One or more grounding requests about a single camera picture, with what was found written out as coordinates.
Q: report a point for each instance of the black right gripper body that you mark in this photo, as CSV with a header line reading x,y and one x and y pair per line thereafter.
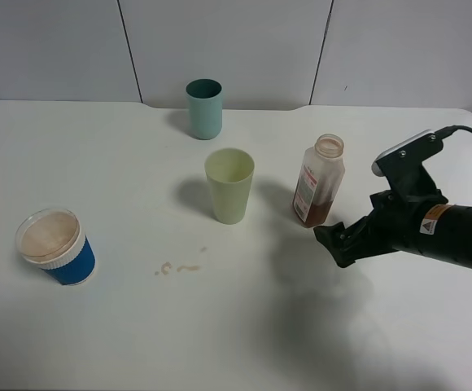
x,y
411,209

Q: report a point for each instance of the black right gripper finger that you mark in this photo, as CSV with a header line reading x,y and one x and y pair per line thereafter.
x,y
370,236

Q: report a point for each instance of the clear plastic beverage bottle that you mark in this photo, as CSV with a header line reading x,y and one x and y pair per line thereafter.
x,y
319,179

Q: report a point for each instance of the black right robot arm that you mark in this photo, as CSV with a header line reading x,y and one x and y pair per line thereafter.
x,y
452,241

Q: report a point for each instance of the light green plastic cup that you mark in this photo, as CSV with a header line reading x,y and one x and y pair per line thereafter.
x,y
229,173

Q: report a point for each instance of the teal plastic cup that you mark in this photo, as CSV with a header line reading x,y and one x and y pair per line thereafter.
x,y
205,108

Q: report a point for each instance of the blue white ribbed cup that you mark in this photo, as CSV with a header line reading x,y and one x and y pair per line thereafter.
x,y
55,242

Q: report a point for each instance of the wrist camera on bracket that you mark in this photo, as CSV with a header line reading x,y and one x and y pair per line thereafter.
x,y
419,147

